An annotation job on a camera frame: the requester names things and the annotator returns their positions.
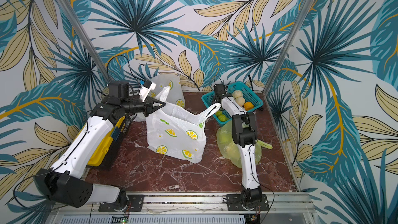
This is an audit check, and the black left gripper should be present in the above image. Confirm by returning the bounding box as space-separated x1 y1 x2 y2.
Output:
121 95 166 117

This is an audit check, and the white lemon plastic bag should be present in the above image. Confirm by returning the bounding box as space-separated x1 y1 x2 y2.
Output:
146 102 221 163

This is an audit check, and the green avocado plastic bag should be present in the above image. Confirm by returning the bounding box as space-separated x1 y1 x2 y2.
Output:
216 121 273 168

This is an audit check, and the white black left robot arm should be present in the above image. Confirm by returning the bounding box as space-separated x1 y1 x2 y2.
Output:
34 80 165 212

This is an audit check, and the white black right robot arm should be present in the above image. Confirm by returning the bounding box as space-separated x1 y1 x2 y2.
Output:
214 84 262 209

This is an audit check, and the teal plastic basket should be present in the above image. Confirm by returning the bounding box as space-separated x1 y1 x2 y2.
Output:
201 82 263 127

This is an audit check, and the orange pear right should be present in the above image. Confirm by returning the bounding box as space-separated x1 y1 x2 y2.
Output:
244 102 255 111

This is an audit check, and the yellow tool box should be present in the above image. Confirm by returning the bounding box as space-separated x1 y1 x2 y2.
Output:
87 116 132 170

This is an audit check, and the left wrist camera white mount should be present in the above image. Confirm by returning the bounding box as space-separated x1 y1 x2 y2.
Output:
139 79 156 102

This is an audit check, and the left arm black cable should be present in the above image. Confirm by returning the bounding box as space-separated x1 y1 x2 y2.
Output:
106 55 141 85

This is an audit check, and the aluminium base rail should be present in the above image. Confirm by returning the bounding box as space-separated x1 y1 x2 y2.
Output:
46 192 321 224

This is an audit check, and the aluminium right frame post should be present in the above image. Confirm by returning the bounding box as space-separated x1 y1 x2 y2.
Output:
263 0 315 95

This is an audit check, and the aluminium frame post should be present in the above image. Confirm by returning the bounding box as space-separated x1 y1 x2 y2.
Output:
56 0 114 84
263 0 315 95

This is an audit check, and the aluminium left frame post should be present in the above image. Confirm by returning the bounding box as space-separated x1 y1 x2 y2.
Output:
56 0 114 84

